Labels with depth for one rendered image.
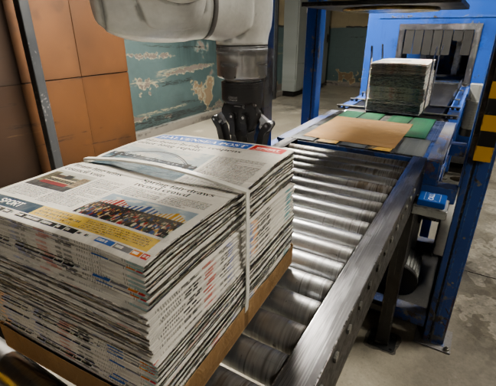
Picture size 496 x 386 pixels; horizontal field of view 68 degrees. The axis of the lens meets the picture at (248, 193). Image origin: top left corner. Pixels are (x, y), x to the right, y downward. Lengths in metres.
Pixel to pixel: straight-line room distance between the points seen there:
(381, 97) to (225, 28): 1.66
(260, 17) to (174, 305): 0.46
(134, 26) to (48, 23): 3.31
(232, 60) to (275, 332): 0.44
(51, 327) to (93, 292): 0.11
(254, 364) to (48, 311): 0.27
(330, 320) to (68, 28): 3.65
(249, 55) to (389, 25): 3.20
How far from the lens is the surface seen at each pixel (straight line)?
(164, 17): 0.56
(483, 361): 1.88
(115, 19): 0.56
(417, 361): 1.76
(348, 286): 0.70
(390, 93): 2.20
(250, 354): 0.57
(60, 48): 3.91
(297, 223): 0.89
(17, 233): 0.47
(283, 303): 0.66
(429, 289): 2.02
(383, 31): 3.82
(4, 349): 0.67
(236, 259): 0.50
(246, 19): 0.63
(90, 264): 0.39
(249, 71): 0.65
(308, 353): 0.57
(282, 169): 0.59
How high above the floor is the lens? 1.22
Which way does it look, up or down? 24 degrees down
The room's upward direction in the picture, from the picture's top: straight up
